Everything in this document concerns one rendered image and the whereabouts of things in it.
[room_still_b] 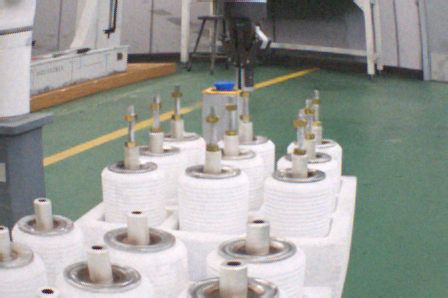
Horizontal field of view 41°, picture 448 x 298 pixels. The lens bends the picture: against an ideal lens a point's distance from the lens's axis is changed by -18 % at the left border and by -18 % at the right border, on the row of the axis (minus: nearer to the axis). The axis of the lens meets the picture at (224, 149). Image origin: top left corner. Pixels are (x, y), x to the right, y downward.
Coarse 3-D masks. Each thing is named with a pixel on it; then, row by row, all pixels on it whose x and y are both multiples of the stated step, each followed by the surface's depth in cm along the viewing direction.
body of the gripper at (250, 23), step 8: (224, 8) 115; (232, 8) 113; (240, 8) 112; (248, 8) 112; (256, 8) 113; (264, 8) 114; (224, 16) 115; (232, 16) 113; (240, 16) 113; (248, 16) 113; (256, 16) 113; (264, 16) 115; (232, 24) 118; (240, 24) 116; (248, 24) 114; (256, 24) 113; (248, 32) 114; (248, 40) 114
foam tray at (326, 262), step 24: (96, 216) 100; (168, 216) 106; (336, 216) 101; (96, 240) 96; (192, 240) 92; (216, 240) 92; (312, 240) 90; (336, 240) 89; (192, 264) 93; (312, 264) 89; (336, 264) 89; (336, 288) 89
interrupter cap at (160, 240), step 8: (112, 232) 70; (120, 232) 70; (152, 232) 70; (160, 232) 71; (168, 232) 70; (104, 240) 67; (112, 240) 67; (120, 240) 67; (152, 240) 69; (160, 240) 68; (168, 240) 68; (112, 248) 65; (120, 248) 65; (128, 248) 65; (136, 248) 65; (144, 248) 65; (152, 248) 65; (160, 248) 65; (168, 248) 66
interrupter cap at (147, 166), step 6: (114, 162) 102; (120, 162) 103; (144, 162) 103; (150, 162) 103; (108, 168) 99; (114, 168) 99; (120, 168) 99; (144, 168) 99; (150, 168) 98; (156, 168) 100
